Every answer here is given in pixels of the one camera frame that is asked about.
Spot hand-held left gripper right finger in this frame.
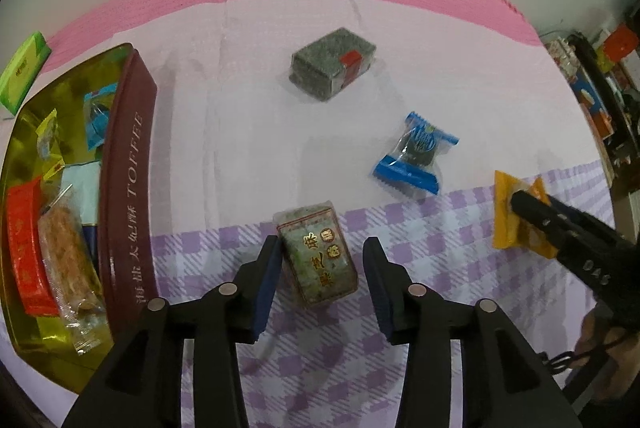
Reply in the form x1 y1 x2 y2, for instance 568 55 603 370
362 236 583 428

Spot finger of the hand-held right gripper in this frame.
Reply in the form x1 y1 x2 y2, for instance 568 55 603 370
509 189 582 259

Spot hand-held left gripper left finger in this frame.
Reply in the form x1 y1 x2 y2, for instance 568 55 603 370
60 235 286 428

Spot yellow snack packet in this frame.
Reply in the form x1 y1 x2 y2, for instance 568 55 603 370
492 169 558 259

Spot square pastry packet gold print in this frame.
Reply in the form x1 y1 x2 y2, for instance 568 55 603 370
276 202 360 307

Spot clear peanut brittle packet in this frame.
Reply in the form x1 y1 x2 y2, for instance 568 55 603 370
37 200 107 356

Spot gold tin box maroon sides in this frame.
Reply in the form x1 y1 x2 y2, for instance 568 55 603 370
0 42 160 396

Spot navy and teal snack packet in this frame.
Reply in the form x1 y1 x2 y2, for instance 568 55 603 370
60 160 103 269

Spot blue candy packet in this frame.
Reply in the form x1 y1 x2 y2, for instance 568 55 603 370
82 82 121 151
372 111 460 197

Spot yellow-green candy packet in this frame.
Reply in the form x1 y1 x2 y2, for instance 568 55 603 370
35 109 61 159

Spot person's right hand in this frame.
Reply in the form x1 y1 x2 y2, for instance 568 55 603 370
575 305 637 360

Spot white purple checked cloth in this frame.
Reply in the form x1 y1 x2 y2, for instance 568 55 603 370
135 0 618 428

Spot orange box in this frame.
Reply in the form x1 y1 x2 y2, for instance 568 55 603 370
602 25 640 63

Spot grey-green snack packet red label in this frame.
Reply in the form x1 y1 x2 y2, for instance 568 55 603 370
290 26 377 102

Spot small yellow candy packet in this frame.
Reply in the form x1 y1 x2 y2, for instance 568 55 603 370
42 158 66 181

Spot green tissue pack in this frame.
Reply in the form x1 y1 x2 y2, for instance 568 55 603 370
0 31 52 116

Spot black cord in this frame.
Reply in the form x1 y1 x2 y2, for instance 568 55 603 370
537 348 606 375

